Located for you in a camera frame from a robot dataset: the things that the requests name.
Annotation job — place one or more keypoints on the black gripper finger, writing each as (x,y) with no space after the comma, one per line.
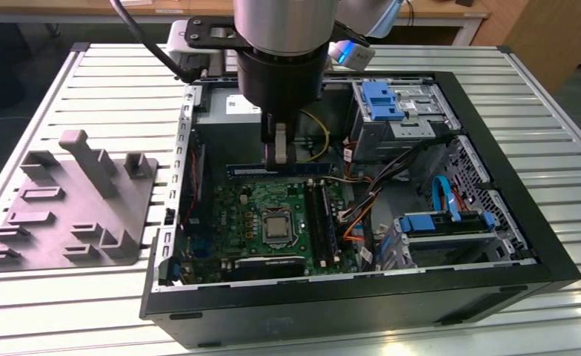
(280,148)

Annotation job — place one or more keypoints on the RAM stick with blue label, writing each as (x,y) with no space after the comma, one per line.
(310,170)

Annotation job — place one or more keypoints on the dark RAM stick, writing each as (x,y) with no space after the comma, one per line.
(330,222)

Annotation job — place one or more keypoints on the grey power supply unit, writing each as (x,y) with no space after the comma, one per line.
(221,148)

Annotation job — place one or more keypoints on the green motherboard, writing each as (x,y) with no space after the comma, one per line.
(230,200)

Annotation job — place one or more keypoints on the blue drive latch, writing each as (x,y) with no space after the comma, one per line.
(378,96)

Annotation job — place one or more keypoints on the silver CPU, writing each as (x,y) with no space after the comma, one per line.
(276,227)

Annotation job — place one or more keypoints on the silver drive cage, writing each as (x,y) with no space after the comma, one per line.
(409,130)

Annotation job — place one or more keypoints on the black graphics card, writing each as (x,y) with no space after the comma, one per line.
(270,265)

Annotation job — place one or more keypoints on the hard disk in blue carrier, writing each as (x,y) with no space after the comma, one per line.
(413,224)

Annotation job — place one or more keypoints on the grey parts rack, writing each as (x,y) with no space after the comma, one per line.
(87,207)

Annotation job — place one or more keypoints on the silver disk bay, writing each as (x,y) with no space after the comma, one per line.
(468,241)

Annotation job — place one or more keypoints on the black open PC case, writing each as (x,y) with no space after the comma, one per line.
(320,315)

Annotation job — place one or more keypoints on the wooden cabinet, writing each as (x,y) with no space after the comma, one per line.
(542,37)

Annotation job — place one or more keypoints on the silver wrist camera blue light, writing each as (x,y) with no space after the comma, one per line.
(357,55)

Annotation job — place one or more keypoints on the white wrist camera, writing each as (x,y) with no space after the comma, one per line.
(178,41)

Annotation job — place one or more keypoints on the wooden desk white frame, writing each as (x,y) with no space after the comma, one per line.
(438,11)

